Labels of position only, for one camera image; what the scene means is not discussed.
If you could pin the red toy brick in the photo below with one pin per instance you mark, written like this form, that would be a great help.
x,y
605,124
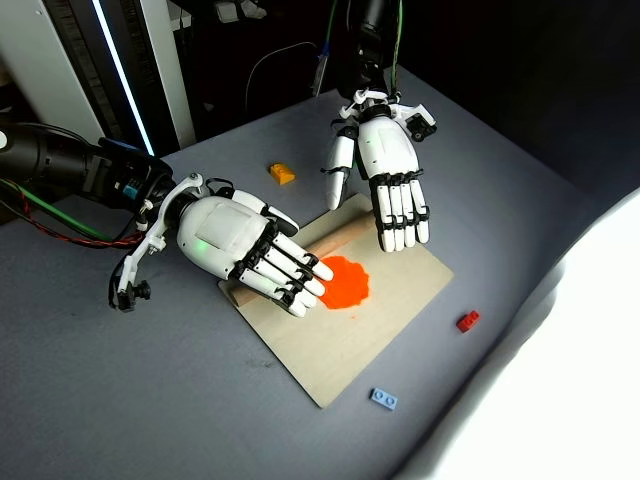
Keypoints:
x,y
468,321

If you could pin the wooden rolling pin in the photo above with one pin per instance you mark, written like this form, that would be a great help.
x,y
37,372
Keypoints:
x,y
340,237

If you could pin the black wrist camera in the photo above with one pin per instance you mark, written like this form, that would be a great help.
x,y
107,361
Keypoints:
x,y
131,295
421,127

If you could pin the white column with light strip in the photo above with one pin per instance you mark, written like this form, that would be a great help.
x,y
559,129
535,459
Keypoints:
x,y
50,75

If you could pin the yellow sloped toy brick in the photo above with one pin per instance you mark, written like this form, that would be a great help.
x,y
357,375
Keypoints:
x,y
281,174

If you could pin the grey table cloth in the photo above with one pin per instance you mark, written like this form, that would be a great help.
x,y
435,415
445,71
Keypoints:
x,y
150,400

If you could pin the light blue flat toy brick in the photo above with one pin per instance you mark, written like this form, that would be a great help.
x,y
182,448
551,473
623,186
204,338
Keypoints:
x,y
384,399

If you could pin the light wooden board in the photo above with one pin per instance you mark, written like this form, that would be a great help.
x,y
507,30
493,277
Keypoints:
x,y
360,340

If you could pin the white backdrop sheet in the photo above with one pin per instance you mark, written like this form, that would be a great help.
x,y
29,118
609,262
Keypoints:
x,y
575,375

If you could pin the orange play dough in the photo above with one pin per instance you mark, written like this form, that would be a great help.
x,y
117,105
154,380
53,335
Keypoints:
x,y
347,285

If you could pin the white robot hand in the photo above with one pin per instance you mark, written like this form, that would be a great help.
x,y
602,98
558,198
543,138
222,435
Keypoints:
x,y
387,150
220,230

